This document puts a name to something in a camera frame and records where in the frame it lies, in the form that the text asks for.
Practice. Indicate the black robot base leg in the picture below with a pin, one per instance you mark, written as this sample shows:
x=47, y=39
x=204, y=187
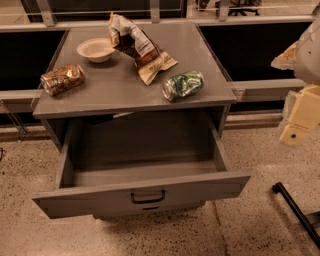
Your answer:
x=310, y=222

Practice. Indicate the black top drawer handle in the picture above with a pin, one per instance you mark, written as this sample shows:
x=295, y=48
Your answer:
x=148, y=198

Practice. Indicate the black lower drawer handle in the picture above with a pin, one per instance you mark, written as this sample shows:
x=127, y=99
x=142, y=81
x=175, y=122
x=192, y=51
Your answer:
x=150, y=208

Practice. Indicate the grey drawer cabinet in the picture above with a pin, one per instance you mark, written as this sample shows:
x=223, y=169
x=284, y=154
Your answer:
x=115, y=86

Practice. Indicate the crumpled chip bag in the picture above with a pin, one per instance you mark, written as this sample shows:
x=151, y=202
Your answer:
x=128, y=38

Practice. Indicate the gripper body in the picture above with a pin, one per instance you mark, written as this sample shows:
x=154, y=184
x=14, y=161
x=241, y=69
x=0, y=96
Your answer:
x=309, y=56

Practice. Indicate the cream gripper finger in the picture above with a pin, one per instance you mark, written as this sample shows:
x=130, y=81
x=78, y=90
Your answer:
x=286, y=60

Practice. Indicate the grey drawer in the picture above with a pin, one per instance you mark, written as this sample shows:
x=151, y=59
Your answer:
x=139, y=211
x=142, y=163

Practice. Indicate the grey lower drawer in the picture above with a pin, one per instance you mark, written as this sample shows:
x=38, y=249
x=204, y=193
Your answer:
x=139, y=211

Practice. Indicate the black drawer handle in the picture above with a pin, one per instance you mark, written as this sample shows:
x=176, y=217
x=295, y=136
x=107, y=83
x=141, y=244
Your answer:
x=148, y=198
x=150, y=208

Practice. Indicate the white paper bowl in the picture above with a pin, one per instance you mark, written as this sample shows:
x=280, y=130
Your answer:
x=97, y=50

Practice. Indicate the brown soda can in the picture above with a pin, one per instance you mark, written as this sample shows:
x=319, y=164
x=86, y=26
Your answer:
x=62, y=79

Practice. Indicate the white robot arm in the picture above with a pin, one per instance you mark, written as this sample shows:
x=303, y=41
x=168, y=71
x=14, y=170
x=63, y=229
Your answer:
x=303, y=57

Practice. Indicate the green soda can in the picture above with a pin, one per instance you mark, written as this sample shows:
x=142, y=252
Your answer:
x=182, y=85

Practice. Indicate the grey top drawer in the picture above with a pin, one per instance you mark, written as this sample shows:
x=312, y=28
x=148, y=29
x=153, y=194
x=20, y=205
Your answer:
x=142, y=163

